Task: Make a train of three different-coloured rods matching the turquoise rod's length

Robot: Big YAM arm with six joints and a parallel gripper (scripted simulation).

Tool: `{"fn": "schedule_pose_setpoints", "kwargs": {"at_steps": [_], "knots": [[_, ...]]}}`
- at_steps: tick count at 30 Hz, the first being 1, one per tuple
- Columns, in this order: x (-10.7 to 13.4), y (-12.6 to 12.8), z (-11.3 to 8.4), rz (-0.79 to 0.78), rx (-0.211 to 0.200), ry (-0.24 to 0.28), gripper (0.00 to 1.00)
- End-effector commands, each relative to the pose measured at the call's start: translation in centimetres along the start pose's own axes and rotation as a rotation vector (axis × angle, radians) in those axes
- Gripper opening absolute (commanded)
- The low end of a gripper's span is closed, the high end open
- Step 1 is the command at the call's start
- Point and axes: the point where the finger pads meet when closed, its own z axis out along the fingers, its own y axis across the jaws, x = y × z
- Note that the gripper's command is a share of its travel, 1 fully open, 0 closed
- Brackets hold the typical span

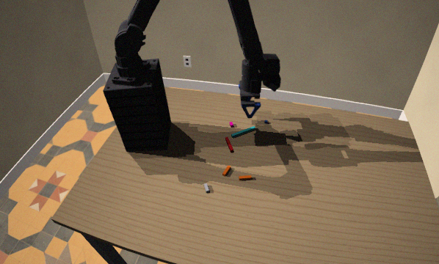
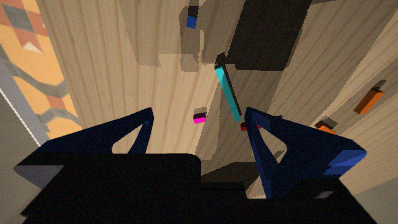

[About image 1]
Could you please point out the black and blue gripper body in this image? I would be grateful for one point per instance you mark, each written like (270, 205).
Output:
(245, 85)

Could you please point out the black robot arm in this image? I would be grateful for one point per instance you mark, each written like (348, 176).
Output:
(129, 40)

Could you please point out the orange rod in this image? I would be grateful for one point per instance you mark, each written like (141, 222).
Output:
(226, 170)
(248, 177)

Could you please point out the turquoise rod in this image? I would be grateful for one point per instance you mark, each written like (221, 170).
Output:
(242, 132)

